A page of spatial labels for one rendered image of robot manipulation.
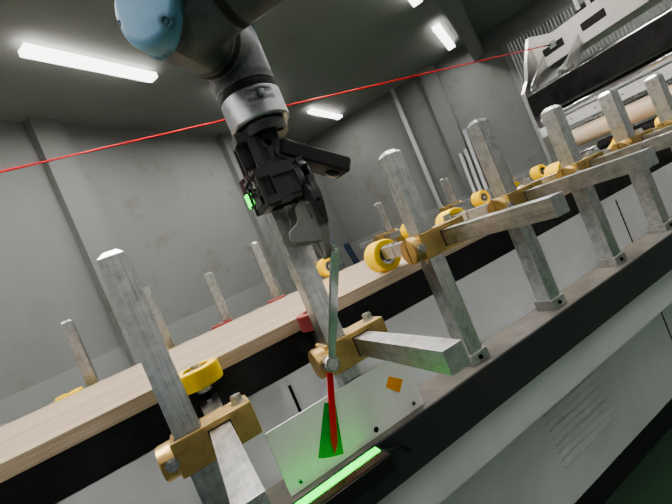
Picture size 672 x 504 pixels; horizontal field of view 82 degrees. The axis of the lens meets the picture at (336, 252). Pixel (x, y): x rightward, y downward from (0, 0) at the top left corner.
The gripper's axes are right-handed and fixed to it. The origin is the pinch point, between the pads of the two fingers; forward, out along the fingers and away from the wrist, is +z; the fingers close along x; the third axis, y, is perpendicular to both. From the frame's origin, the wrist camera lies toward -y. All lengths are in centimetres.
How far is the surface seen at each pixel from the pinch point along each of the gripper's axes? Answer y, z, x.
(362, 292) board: -15.7, 12.6, -27.5
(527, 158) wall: -614, -8, -423
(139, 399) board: 33.7, 11.9, -27.5
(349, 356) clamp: 1.5, 17.4, -5.2
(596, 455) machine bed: -65, 86, -28
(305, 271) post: 2.6, 1.9, -6.0
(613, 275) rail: -65, 31, -4
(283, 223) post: 2.8, -6.6, -6.1
